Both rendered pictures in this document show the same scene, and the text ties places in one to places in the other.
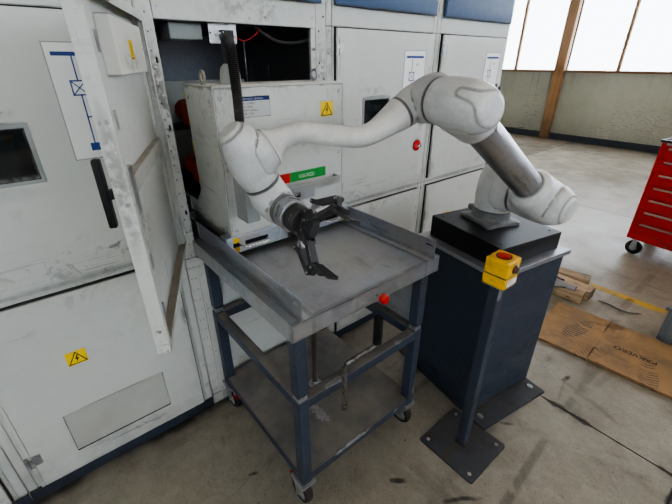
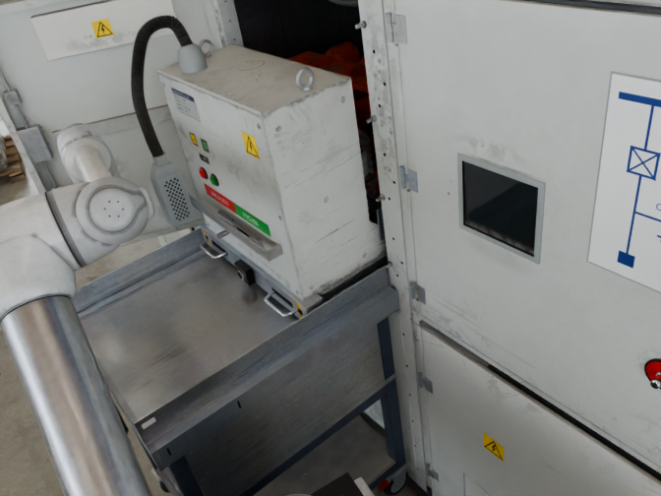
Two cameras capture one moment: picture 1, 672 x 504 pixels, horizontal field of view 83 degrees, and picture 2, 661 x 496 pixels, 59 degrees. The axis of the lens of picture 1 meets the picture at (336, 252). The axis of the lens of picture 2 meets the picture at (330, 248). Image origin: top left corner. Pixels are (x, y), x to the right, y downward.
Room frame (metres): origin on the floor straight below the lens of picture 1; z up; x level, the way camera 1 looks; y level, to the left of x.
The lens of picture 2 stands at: (1.69, -1.07, 1.80)
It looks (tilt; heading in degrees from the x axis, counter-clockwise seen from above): 35 degrees down; 97
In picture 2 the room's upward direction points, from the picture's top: 10 degrees counter-clockwise
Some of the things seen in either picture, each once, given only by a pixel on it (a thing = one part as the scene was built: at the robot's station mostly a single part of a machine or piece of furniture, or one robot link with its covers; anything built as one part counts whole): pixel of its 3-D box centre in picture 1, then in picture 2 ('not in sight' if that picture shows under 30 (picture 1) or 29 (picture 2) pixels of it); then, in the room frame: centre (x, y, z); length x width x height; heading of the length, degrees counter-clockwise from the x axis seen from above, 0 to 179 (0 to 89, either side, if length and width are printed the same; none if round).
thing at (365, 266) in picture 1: (311, 254); (224, 310); (1.23, 0.09, 0.82); 0.68 x 0.62 x 0.06; 40
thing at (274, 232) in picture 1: (290, 225); (256, 266); (1.33, 0.17, 0.90); 0.54 x 0.05 x 0.06; 129
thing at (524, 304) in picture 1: (476, 313); not in sight; (1.50, -0.68, 0.36); 0.42 x 0.42 x 0.73; 30
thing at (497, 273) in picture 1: (501, 269); not in sight; (1.07, -0.54, 0.85); 0.08 x 0.08 x 0.10; 40
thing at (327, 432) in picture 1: (313, 332); (254, 400); (1.23, 0.09, 0.46); 0.64 x 0.58 x 0.66; 40
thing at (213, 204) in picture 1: (253, 147); (312, 145); (1.51, 0.33, 1.15); 0.51 x 0.50 x 0.48; 39
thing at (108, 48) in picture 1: (142, 166); (132, 122); (0.98, 0.51, 1.21); 0.63 x 0.07 x 0.74; 16
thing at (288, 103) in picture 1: (289, 160); (227, 186); (1.31, 0.16, 1.15); 0.48 x 0.01 x 0.48; 129
